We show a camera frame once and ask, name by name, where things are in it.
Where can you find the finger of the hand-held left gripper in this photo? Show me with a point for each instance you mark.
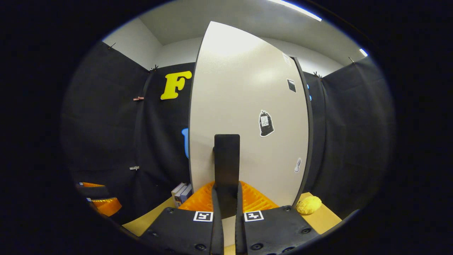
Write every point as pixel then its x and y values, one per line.
pixel 106 207
pixel 93 192

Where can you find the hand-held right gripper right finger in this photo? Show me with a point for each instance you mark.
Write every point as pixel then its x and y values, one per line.
pixel 240 233

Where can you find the black backdrop cloth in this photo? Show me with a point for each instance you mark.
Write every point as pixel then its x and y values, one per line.
pixel 106 134

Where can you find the pale blue book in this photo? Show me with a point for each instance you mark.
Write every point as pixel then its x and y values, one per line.
pixel 187 194

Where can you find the yellow plush toy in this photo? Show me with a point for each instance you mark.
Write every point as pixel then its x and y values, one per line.
pixel 309 205

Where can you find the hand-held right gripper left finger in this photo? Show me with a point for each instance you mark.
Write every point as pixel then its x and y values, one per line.
pixel 217 233

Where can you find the beige cabinet door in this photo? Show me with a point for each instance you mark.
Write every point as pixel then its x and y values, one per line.
pixel 240 88

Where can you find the red clothes peg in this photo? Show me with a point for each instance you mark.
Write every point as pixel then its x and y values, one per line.
pixel 138 98

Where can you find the small ceiling light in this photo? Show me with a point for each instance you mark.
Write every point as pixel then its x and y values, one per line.
pixel 363 52

